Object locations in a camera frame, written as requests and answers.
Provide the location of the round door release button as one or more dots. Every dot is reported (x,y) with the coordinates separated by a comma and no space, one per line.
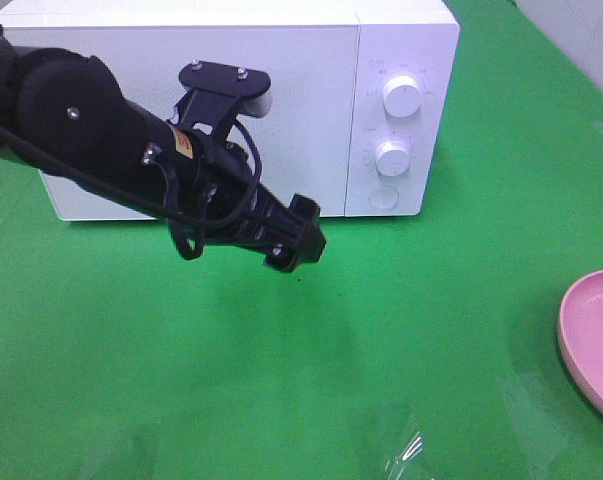
(384,198)

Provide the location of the left silver black wrist camera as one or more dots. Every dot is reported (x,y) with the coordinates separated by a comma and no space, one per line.
(249,86)

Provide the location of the white microwave door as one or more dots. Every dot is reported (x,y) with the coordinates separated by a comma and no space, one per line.
(304,140)

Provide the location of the clear plastic film piece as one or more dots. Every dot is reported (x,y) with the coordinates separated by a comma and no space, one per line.
(407,461)

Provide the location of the white round knob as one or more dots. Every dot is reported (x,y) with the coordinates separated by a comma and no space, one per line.
(392,158)
(402,95)

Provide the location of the pink round plate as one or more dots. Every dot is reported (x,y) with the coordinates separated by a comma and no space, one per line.
(580,335)

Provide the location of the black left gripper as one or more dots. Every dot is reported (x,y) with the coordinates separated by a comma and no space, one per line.
(232,207)

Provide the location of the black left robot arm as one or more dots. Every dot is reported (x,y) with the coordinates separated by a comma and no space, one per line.
(65,115)

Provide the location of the white microwave oven body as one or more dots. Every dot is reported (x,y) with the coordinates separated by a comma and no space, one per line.
(416,38)

